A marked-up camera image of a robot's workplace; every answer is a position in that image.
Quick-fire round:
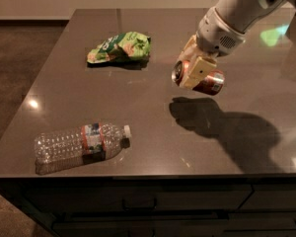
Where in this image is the green chip bag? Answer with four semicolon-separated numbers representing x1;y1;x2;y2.
87;32;151;64

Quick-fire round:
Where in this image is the clear plastic water bottle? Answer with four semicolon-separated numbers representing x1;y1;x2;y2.
35;122;131;164

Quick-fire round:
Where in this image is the red coke can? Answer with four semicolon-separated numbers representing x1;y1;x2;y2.
172;60;225;96

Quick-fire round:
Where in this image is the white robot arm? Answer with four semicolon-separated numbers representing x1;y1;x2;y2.
172;0;296;91

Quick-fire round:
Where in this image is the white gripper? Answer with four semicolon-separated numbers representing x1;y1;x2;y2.
178;7;245;89

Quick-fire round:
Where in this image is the dark drawer cabinet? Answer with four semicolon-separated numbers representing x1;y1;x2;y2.
0;178;296;237

